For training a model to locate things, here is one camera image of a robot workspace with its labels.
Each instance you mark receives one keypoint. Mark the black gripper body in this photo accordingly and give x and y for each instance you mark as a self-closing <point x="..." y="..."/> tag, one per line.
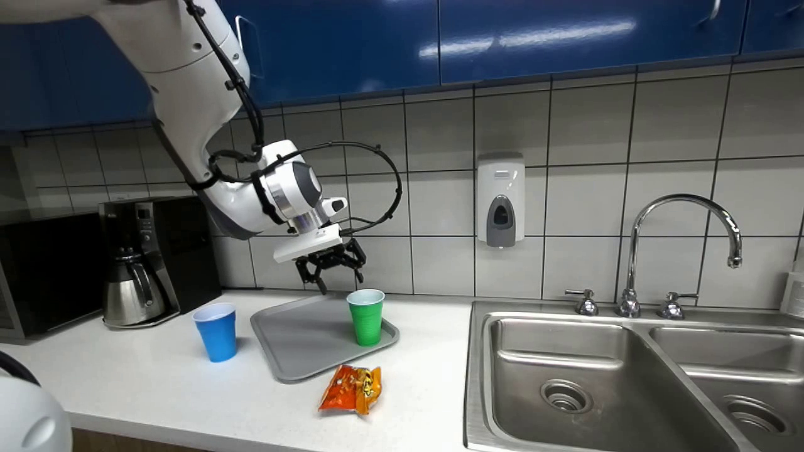
<point x="346" y="253"/>

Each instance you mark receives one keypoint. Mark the left faucet handle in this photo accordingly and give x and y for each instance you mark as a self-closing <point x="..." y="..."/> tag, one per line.
<point x="587" y="302"/>

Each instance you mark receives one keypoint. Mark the green plastic cup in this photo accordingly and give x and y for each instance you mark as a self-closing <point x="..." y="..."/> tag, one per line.
<point x="365" y="308"/>

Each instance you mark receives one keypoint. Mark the stainless steel double sink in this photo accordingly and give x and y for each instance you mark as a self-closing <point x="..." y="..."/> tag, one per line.
<point x="546" y="379"/>

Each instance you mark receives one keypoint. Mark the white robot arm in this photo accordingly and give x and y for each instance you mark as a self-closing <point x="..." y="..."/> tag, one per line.
<point x="197" y="74"/>

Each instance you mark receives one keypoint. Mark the grey plastic tray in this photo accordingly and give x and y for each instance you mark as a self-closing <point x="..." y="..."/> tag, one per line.
<point x="308" y="337"/>

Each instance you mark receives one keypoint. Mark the orange snack bag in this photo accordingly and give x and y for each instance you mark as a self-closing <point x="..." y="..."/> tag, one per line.
<point x="352" y="390"/>

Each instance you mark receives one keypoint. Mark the faucet handle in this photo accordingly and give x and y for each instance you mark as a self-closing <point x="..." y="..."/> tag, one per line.
<point x="675" y="305"/>
<point x="587" y="302"/>

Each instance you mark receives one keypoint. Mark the right faucet handle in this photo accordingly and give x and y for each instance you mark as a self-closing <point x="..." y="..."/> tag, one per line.
<point x="675" y="305"/>

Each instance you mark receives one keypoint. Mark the white soap dispenser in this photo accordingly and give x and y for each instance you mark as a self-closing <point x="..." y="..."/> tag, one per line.
<point x="501" y="202"/>

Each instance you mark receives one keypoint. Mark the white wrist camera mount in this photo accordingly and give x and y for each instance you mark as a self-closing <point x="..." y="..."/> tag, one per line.
<point x="312" y="231"/>

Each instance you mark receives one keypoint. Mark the chrome sink faucet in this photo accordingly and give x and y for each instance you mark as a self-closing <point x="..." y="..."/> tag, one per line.
<point x="650" y="252"/>

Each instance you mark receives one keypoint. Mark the silver coffee maker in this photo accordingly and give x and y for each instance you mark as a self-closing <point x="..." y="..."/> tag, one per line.
<point x="135" y="288"/>

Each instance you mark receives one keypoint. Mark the black microwave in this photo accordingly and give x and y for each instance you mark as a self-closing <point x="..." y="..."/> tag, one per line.
<point x="53" y="270"/>

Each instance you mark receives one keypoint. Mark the blue plastic cup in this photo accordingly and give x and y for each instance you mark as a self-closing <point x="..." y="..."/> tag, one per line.
<point x="218" y="326"/>

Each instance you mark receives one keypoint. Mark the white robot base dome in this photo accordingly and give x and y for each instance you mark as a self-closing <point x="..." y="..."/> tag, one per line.
<point x="32" y="416"/>

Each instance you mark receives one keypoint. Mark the blue wall cabinets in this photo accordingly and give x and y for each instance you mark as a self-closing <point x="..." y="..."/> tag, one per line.
<point x="330" y="47"/>

